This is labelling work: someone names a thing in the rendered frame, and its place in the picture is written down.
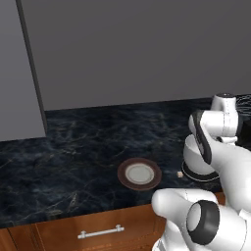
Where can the tall grey cabinet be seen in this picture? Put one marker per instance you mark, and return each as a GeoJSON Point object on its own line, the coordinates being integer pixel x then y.
{"type": "Point", "coordinates": [16, 72]}

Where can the brown wooden cupboard door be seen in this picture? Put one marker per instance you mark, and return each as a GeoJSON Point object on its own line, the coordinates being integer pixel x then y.
{"type": "Point", "coordinates": [14, 240]}

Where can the white sugar cube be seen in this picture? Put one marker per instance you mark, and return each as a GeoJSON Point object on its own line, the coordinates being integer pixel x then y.
{"type": "Point", "coordinates": [179, 174]}

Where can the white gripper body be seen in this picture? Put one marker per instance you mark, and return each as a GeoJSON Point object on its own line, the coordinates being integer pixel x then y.
{"type": "Point", "coordinates": [229, 139]}

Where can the brown plate with white centre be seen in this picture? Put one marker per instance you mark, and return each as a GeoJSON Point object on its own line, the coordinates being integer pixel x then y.
{"type": "Point", "coordinates": [139, 173]}

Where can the brown wooden drawer front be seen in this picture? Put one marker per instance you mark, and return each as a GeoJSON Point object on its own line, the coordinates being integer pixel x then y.
{"type": "Point", "coordinates": [98, 225]}

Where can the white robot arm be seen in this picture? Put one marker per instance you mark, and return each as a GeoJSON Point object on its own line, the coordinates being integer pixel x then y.
{"type": "Point", "coordinates": [232, 170]}

